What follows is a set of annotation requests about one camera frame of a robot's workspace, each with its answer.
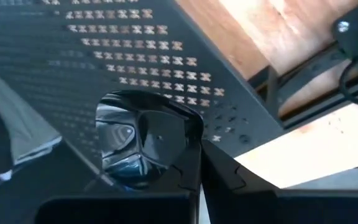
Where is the black glossy mini plate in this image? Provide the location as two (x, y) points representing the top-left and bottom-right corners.
(94, 89), (205, 191)

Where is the black cable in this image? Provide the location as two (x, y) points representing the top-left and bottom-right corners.
(338, 57), (358, 108)

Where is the black perforated metal rack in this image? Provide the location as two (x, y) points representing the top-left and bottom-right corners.
(0, 0), (358, 194)

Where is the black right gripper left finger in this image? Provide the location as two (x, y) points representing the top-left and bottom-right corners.
(35, 139), (202, 224)

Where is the person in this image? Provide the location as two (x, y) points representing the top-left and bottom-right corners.
(0, 60), (63, 187)

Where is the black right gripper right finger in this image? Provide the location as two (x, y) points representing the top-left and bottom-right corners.
(201, 139), (358, 224)

